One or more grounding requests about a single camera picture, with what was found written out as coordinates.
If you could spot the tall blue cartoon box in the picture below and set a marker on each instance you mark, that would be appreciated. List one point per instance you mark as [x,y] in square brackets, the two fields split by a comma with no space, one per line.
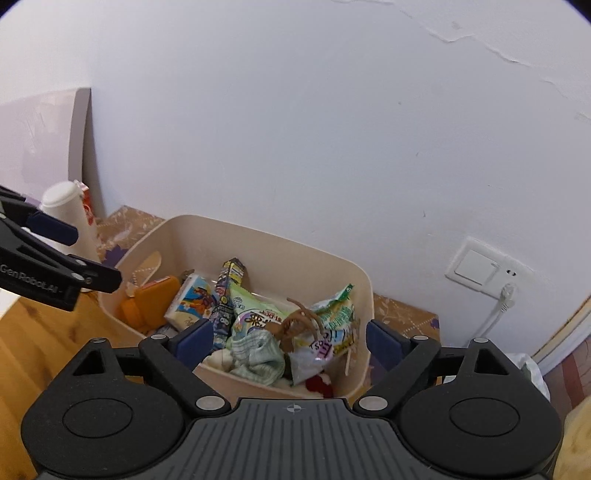
[226,295]

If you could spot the pale pink leaning board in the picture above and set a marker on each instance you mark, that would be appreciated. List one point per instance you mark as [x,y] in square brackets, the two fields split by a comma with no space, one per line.
[41,138]

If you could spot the beige round object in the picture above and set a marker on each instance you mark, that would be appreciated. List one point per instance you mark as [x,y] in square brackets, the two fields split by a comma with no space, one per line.
[577,438]

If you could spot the white lidded paper cup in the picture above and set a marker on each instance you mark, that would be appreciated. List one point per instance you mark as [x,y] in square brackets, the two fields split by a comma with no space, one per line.
[64,203]

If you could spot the white packet with pink label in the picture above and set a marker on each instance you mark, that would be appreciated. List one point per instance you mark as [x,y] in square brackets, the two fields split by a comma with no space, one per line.
[309,357]

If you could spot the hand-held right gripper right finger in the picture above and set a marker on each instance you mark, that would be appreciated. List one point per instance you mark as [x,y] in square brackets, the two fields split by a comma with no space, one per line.
[383,341]

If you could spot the light wooden skirting strip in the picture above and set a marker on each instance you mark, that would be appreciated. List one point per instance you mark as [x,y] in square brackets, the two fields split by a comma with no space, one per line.
[568,330]

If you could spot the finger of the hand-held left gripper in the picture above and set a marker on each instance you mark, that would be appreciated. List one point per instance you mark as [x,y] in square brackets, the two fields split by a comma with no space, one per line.
[97,277]
[51,228]

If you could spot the red and white carton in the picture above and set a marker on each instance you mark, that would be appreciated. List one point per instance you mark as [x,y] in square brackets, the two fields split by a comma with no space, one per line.
[87,212]

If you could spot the colourful cartoon tissue pack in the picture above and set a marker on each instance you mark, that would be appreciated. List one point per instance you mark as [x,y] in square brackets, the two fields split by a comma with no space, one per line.
[194,300]

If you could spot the beige plastic storage bin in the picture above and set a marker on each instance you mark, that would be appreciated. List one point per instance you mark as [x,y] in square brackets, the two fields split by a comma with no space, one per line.
[277,258]

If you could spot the green snack packet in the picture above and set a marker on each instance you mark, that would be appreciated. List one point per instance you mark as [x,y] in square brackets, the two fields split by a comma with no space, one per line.
[249,316]

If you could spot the orange plastic item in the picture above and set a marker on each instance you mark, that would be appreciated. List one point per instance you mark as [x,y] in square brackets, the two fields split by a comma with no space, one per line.
[152,300]

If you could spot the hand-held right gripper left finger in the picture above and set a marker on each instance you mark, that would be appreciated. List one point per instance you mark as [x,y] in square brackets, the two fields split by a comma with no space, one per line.
[196,341]

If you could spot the red and white plush toy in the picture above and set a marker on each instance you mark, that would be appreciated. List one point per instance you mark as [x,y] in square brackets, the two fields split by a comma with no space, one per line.
[318,383]

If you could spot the thin wooden stick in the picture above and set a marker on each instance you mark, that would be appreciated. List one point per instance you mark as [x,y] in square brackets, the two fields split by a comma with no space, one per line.
[349,360]

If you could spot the white plastic bag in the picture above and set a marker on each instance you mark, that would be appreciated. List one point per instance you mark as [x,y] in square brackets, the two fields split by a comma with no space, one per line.
[533,369]

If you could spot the white wall socket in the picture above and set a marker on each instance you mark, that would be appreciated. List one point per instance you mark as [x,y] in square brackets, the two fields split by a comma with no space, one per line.
[475,267]

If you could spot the wooden desktop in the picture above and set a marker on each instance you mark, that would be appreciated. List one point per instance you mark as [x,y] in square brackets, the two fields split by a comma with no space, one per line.
[32,341]

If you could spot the green and white packet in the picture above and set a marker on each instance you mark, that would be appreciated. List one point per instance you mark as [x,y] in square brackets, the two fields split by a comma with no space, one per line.
[337,314]

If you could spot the light green checked cloth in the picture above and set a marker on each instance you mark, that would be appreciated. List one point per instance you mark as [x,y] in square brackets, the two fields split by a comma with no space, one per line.
[256,353]

